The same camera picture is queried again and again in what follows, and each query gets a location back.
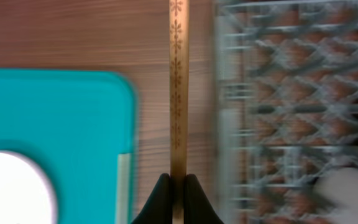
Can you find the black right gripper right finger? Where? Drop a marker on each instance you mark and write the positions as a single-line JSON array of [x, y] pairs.
[[197, 208]]

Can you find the large pink plate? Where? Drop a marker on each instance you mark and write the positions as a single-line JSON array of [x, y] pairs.
[[27, 195]]

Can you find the wooden chopstick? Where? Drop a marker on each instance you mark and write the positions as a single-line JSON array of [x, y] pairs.
[[179, 16], [123, 188]]

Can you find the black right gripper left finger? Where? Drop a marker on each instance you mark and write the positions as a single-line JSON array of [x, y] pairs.
[[158, 207]]

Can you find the grey dishwasher rack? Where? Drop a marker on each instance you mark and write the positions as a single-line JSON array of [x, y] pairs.
[[287, 84]]

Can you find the teal serving tray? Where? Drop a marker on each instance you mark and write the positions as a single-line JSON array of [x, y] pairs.
[[73, 124]]

